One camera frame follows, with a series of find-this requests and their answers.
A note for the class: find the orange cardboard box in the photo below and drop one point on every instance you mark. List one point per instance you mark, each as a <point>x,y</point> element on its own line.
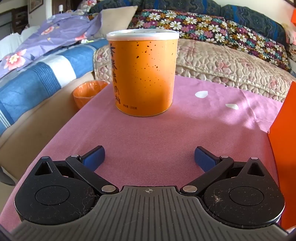
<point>284,139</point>

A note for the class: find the dark floral pillow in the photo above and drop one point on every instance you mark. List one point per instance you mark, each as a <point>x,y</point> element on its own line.
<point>254,44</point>
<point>180,23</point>

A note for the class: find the tan sofa seat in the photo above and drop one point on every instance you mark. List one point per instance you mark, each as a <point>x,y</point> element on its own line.
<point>34,129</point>

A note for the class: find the dark blue patterned cushion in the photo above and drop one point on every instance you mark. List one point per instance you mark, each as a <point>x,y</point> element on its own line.
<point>161,4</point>
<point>254,18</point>

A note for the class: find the beige quilted blanket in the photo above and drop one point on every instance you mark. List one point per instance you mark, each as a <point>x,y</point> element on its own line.
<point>219,62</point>

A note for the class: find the purple floral cloth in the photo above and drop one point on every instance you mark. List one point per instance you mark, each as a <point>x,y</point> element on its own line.
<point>53,34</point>

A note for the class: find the orange speckled canister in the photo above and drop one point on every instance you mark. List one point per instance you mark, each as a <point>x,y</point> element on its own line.
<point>143,74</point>

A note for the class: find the beige pillow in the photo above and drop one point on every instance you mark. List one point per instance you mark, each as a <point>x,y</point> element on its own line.
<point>115,20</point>

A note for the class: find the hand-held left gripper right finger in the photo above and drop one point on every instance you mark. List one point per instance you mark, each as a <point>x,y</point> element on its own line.
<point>205,158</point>

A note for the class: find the pink tablecloth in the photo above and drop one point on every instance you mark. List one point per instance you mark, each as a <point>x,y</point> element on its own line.
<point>150,134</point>

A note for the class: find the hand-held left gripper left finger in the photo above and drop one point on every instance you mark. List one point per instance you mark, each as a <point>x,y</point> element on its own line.
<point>93,157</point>

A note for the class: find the blue striped blanket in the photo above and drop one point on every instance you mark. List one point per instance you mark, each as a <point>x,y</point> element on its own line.
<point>34,81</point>

